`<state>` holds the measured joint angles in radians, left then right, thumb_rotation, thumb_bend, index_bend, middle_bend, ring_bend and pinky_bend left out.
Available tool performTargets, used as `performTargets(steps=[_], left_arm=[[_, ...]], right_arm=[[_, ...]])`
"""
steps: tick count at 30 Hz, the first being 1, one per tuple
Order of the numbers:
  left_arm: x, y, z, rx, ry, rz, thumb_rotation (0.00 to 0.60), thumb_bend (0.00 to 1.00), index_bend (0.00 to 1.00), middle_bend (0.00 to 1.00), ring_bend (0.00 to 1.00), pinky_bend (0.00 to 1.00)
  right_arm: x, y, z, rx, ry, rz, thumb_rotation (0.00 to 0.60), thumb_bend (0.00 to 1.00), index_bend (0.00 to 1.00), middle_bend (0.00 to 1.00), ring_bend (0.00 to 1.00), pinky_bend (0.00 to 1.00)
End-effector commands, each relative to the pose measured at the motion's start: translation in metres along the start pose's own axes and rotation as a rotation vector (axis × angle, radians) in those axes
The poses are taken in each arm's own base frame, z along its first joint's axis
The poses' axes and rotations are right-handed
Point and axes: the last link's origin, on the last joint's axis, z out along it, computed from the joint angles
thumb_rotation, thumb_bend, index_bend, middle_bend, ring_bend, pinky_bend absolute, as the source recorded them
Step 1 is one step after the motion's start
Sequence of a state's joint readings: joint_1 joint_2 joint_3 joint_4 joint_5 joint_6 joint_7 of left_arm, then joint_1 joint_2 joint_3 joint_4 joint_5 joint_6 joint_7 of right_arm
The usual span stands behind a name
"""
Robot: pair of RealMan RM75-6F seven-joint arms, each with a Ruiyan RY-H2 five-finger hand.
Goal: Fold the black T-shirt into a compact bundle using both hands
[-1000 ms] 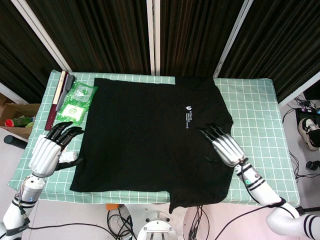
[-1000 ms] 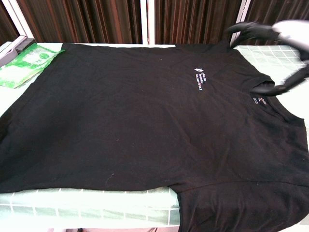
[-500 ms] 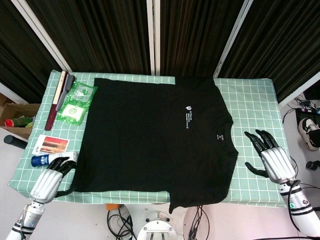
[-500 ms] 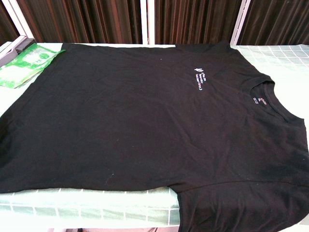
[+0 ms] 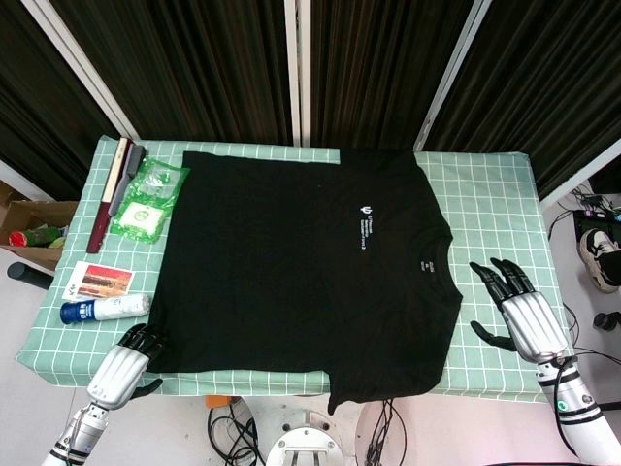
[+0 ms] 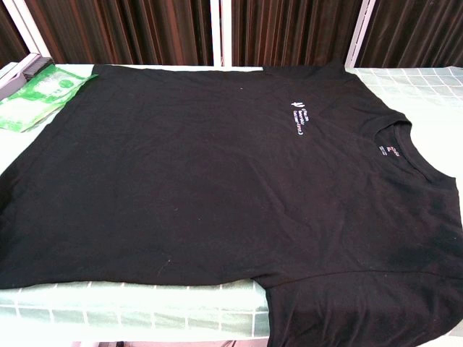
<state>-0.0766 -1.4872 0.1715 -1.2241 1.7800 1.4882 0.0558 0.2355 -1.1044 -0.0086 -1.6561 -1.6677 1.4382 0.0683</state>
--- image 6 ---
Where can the black T-shirt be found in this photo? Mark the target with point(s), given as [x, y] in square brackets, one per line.
[217, 180]

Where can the dark pleated curtain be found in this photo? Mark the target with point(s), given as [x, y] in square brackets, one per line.
[416, 32]
[296, 32]
[11, 32]
[126, 32]

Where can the green white checkered tablecloth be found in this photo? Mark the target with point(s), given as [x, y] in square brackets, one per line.
[108, 314]

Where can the green plastic package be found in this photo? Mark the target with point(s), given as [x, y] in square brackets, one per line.
[36, 94]

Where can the beige wooden strip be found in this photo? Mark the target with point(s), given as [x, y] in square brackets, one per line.
[30, 56]

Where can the white screen frame post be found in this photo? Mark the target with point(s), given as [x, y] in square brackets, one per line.
[358, 32]
[221, 32]
[30, 32]

